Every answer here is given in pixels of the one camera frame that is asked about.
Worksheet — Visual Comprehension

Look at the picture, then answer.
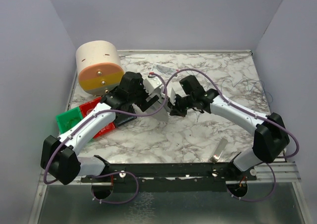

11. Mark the green tangled wire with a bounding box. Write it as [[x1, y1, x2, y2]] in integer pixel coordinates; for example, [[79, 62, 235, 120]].
[[64, 117, 80, 128]]

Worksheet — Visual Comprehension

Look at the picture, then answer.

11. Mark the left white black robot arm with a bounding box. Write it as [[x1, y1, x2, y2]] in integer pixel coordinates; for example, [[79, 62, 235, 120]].
[[41, 72, 166, 185]]

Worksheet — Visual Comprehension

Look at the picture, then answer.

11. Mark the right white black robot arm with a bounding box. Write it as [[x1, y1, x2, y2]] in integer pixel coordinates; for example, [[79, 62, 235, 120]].
[[167, 75, 290, 171]]

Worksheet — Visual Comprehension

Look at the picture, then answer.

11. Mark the grey metal clip tool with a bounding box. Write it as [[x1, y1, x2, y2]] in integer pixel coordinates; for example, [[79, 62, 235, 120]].
[[209, 138, 228, 164]]

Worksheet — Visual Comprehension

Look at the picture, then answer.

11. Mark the red plastic bin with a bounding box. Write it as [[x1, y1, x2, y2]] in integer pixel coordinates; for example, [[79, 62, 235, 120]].
[[79, 97, 115, 139]]

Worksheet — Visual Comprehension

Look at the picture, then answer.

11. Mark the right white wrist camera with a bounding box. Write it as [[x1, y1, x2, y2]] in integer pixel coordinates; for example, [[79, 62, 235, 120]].
[[168, 87, 182, 106]]

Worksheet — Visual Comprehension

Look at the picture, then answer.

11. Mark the packaged protractor ruler set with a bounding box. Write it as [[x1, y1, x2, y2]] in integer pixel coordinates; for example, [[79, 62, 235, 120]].
[[151, 63, 178, 75]]

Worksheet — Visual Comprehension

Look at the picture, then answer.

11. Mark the green plastic bin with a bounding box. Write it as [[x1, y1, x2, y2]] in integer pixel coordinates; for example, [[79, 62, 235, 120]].
[[56, 107, 83, 135]]

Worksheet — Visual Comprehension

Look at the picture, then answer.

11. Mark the black plastic bin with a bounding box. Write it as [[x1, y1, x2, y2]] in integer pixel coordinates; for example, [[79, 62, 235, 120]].
[[103, 87, 137, 128]]

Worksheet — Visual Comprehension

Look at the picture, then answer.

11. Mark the grey plastic cable spool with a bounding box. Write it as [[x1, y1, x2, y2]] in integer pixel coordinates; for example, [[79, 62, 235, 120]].
[[145, 86, 169, 123]]

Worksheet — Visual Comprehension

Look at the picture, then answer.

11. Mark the beige layered cylinder model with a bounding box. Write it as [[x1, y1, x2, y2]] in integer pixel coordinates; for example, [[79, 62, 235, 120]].
[[75, 40, 124, 96]]

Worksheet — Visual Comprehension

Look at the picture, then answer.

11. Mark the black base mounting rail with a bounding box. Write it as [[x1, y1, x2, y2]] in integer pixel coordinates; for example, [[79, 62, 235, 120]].
[[81, 162, 257, 193]]

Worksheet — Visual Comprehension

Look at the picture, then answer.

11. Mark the aluminium extrusion frame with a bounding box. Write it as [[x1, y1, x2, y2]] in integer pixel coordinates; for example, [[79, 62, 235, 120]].
[[39, 161, 302, 186]]

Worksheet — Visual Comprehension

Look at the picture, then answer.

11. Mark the thin blue wire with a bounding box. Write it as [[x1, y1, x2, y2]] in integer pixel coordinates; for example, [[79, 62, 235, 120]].
[[183, 62, 275, 123]]

